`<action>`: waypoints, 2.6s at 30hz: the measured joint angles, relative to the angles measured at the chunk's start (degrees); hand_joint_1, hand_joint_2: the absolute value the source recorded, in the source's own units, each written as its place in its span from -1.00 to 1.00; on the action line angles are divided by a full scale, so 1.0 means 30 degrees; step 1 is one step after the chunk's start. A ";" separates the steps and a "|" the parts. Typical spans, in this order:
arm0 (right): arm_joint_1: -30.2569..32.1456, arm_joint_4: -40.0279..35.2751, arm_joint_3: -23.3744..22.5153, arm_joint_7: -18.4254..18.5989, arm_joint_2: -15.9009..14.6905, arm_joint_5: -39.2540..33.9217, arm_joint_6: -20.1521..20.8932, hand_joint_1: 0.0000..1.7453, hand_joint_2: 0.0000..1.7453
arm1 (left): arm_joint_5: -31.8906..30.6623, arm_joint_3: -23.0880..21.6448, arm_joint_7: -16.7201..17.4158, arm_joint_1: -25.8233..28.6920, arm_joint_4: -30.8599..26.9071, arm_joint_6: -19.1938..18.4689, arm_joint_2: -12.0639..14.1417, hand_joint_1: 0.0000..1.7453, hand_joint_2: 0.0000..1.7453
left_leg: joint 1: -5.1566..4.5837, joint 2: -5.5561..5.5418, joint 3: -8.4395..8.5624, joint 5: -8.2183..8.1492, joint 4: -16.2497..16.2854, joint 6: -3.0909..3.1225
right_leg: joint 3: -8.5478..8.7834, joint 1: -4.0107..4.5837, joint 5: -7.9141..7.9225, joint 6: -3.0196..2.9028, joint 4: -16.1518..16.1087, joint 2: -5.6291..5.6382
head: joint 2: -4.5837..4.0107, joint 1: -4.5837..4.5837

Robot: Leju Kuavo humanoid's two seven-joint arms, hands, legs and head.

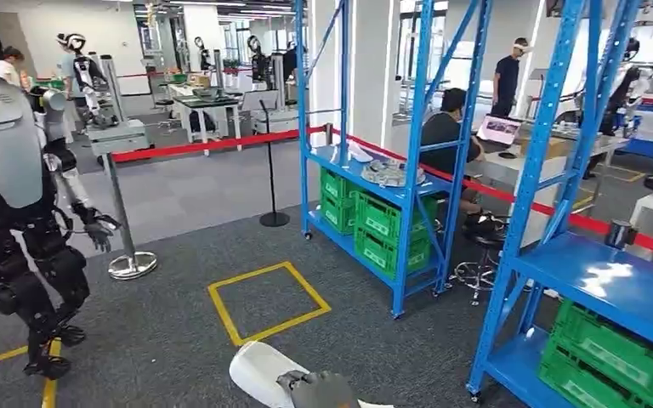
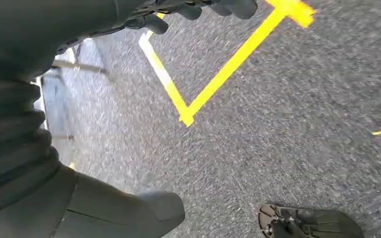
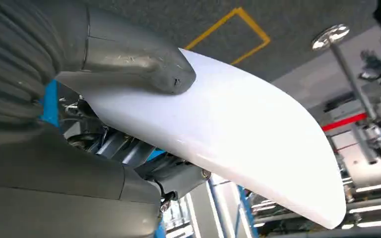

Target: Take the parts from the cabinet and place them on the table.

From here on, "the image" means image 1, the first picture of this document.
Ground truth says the green plastic crate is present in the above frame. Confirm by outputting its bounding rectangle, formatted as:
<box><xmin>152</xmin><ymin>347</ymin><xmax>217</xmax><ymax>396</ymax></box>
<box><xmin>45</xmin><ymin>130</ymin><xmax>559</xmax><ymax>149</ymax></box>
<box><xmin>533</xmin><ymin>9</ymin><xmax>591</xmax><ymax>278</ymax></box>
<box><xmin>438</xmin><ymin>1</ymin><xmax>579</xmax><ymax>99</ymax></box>
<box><xmin>551</xmin><ymin>299</ymin><xmax>653</xmax><ymax>396</ymax></box>
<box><xmin>537</xmin><ymin>340</ymin><xmax>653</xmax><ymax>408</ymax></box>
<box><xmin>353</xmin><ymin>224</ymin><xmax>433</xmax><ymax>281</ymax></box>
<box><xmin>355</xmin><ymin>190</ymin><xmax>439</xmax><ymax>244</ymax></box>
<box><xmin>319</xmin><ymin>194</ymin><xmax>357</xmax><ymax>236</ymax></box>
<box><xmin>319</xmin><ymin>167</ymin><xmax>359</xmax><ymax>204</ymax></box>

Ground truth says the grey and black humanoid robot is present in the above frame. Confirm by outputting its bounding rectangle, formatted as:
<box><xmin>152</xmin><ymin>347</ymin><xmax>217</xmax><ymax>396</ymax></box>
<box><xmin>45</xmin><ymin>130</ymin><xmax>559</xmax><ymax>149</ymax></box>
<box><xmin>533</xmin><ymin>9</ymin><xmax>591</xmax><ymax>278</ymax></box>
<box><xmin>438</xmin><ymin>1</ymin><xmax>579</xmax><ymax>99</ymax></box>
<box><xmin>0</xmin><ymin>0</ymin><xmax>123</xmax><ymax>381</ymax></box>

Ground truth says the standing person with headset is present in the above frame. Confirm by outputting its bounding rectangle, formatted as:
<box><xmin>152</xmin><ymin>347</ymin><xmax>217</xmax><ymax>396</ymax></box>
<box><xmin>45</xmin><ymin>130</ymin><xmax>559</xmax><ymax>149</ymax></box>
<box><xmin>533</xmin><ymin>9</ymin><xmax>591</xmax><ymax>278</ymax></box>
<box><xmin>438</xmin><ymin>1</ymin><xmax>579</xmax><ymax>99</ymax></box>
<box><xmin>491</xmin><ymin>37</ymin><xmax>534</xmax><ymax>120</ymax></box>

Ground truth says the white and black humanoid robot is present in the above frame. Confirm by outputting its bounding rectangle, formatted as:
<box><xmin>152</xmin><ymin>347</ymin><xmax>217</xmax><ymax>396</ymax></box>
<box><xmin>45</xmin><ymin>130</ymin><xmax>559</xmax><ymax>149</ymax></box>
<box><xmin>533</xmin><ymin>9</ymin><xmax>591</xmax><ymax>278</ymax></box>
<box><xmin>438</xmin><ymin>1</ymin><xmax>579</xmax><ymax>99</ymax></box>
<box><xmin>598</xmin><ymin>36</ymin><xmax>653</xmax><ymax>138</ymax></box>
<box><xmin>246</xmin><ymin>34</ymin><xmax>275</xmax><ymax>87</ymax></box>
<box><xmin>55</xmin><ymin>31</ymin><xmax>118</xmax><ymax>129</ymax></box>
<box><xmin>193</xmin><ymin>36</ymin><xmax>213</xmax><ymax>72</ymax></box>

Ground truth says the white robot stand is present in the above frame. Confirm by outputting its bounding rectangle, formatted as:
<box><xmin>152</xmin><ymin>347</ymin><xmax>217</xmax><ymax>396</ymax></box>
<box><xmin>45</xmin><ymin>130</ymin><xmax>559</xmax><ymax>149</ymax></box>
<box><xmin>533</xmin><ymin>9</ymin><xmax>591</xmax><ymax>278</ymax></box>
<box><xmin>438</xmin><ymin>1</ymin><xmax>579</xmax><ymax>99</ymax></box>
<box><xmin>85</xmin><ymin>54</ymin><xmax>151</xmax><ymax>157</ymax></box>

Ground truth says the silver barrier stanchion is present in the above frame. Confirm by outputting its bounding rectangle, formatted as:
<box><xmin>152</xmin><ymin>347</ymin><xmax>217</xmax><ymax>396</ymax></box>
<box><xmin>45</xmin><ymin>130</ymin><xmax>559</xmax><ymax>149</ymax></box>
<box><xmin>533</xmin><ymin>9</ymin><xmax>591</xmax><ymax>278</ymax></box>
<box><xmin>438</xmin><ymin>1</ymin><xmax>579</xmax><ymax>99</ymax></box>
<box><xmin>102</xmin><ymin>150</ymin><xmax>159</xmax><ymax>281</ymax></box>

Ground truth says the black stool with chrome base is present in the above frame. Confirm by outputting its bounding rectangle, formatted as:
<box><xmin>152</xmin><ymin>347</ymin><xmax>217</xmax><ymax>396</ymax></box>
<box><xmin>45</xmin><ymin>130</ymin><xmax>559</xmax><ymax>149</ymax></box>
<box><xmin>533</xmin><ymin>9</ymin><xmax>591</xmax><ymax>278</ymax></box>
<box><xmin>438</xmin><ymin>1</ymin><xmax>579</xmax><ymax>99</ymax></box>
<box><xmin>451</xmin><ymin>211</ymin><xmax>513</xmax><ymax>308</ymax></box>

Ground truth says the black barrier stanchion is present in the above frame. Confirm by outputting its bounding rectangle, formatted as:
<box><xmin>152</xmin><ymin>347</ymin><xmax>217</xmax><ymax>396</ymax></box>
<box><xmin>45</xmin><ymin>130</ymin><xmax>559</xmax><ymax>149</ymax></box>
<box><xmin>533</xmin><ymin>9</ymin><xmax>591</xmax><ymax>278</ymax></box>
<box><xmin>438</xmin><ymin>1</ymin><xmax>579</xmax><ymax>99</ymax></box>
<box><xmin>258</xmin><ymin>99</ymin><xmax>292</xmax><ymax>229</ymax></box>

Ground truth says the white curved plastic part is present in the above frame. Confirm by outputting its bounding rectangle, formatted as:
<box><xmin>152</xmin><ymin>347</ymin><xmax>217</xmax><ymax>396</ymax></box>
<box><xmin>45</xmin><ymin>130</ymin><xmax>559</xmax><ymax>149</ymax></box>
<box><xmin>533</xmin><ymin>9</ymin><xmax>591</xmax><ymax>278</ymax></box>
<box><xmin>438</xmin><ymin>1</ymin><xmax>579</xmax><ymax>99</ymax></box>
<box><xmin>228</xmin><ymin>341</ymin><xmax>396</xmax><ymax>408</ymax></box>
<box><xmin>348</xmin><ymin>139</ymin><xmax>375</xmax><ymax>165</ymax></box>

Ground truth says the steel bench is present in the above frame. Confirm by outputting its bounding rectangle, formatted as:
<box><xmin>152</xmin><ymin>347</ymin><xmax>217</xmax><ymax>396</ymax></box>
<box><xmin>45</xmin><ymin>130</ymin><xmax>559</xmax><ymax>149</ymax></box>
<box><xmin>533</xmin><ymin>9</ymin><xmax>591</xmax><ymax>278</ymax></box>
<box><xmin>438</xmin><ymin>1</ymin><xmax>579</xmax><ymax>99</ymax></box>
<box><xmin>520</xmin><ymin>122</ymin><xmax>633</xmax><ymax>216</ymax></box>

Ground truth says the silver metal car part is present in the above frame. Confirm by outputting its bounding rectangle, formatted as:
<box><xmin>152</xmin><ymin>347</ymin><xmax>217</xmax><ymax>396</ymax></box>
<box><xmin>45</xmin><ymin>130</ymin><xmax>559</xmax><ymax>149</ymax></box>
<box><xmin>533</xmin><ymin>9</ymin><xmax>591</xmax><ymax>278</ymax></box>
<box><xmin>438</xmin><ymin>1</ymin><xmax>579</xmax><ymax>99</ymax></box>
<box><xmin>359</xmin><ymin>158</ymin><xmax>428</xmax><ymax>190</ymax></box>

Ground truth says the yellow floor tape square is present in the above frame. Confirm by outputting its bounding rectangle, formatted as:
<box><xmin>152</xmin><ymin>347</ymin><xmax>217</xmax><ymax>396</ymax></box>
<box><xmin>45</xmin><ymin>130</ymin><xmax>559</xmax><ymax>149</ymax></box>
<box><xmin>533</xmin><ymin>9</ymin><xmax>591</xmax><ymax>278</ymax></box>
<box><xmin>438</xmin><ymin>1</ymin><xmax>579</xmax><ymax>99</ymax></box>
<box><xmin>207</xmin><ymin>260</ymin><xmax>332</xmax><ymax>348</ymax></box>

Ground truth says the open laptop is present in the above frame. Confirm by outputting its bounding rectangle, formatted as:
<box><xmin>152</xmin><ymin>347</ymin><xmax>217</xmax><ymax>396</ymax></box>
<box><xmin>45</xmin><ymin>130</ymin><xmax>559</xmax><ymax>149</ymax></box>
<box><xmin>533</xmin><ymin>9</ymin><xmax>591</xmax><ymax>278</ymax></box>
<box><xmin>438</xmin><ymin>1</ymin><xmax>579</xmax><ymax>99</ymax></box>
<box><xmin>474</xmin><ymin>115</ymin><xmax>523</xmax><ymax>154</ymax></box>

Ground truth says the seated person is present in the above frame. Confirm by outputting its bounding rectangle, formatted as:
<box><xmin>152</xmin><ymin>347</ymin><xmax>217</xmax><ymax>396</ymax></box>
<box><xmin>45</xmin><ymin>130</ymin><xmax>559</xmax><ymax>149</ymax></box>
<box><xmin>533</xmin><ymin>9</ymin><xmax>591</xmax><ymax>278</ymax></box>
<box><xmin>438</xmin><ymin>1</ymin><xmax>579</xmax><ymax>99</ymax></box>
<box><xmin>418</xmin><ymin>87</ymin><xmax>486</xmax><ymax>216</ymax></box>

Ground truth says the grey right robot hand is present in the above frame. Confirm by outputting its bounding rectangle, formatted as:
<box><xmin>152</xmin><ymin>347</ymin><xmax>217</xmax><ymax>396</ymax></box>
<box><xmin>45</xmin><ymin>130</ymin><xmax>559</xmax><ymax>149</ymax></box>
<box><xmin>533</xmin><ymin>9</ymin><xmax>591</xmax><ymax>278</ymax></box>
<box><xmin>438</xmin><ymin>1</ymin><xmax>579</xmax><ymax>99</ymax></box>
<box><xmin>275</xmin><ymin>370</ymin><xmax>362</xmax><ymax>408</ymax></box>

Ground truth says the white desk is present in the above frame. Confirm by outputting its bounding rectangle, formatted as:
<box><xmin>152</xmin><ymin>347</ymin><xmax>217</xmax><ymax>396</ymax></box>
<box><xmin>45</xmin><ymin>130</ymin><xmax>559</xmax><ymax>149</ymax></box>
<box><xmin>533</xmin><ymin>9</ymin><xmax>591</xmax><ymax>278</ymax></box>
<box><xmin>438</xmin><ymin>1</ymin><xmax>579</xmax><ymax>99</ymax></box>
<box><xmin>466</xmin><ymin>150</ymin><xmax>571</xmax><ymax>250</ymax></box>

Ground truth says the white table with dark top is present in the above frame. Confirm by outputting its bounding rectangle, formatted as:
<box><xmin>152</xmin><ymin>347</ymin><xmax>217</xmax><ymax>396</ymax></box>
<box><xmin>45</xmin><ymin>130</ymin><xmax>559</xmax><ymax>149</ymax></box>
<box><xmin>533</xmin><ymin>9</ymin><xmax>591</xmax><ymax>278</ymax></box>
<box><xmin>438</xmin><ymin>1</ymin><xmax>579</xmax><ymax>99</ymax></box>
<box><xmin>171</xmin><ymin>93</ymin><xmax>244</xmax><ymax>152</ymax></box>

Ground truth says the cardboard box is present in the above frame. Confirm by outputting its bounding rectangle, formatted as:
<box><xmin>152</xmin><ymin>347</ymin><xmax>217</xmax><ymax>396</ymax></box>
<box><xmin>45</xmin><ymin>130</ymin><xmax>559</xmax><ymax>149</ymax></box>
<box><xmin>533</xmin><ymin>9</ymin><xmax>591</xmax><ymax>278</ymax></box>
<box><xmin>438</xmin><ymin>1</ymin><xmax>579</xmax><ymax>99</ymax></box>
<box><xmin>514</xmin><ymin>137</ymin><xmax>569</xmax><ymax>160</ymax></box>

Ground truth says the dark barrier post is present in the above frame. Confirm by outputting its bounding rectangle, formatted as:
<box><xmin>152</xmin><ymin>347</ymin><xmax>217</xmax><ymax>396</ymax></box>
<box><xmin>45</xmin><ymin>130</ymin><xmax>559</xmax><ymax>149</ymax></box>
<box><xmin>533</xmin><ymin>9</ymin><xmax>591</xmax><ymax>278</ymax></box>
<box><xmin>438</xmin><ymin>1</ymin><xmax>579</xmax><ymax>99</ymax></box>
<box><xmin>605</xmin><ymin>218</ymin><xmax>639</xmax><ymax>252</ymax></box>

